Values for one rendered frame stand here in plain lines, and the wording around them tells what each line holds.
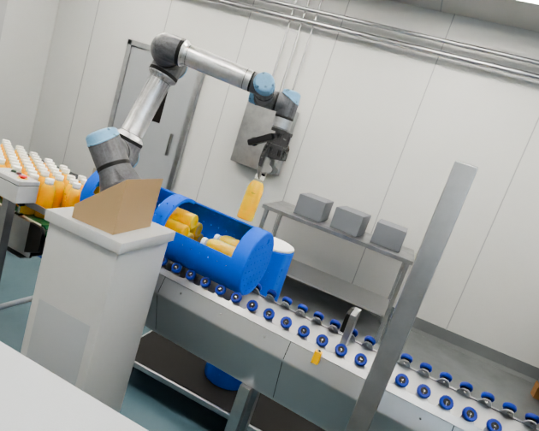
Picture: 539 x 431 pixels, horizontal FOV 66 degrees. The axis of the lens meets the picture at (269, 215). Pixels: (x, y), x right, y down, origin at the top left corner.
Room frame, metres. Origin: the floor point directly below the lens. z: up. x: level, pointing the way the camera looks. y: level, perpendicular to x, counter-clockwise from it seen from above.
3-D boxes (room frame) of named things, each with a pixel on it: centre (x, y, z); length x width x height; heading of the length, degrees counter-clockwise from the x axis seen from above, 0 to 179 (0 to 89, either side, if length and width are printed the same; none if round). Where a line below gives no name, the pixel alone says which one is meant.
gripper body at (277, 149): (1.68, 0.06, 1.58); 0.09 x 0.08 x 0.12; 70
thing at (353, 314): (1.51, -0.42, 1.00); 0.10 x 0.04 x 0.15; 160
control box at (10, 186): (1.77, 1.12, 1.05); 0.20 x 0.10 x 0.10; 70
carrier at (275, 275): (2.31, -0.06, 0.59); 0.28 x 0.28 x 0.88
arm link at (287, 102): (1.68, 0.07, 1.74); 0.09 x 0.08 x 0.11; 91
